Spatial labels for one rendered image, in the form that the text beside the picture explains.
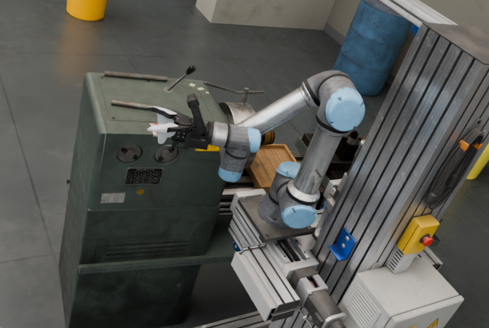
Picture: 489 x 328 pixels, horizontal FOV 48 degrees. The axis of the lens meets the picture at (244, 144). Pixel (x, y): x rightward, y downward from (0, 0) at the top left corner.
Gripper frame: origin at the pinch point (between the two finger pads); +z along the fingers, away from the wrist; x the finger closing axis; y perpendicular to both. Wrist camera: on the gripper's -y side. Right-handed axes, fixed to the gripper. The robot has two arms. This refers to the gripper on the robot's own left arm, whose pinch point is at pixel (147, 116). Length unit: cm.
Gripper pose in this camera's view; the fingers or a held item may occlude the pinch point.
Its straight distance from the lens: 164.3
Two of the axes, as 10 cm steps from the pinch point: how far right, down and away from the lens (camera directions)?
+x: -1.5, -4.6, 8.8
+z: -9.6, -1.6, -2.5
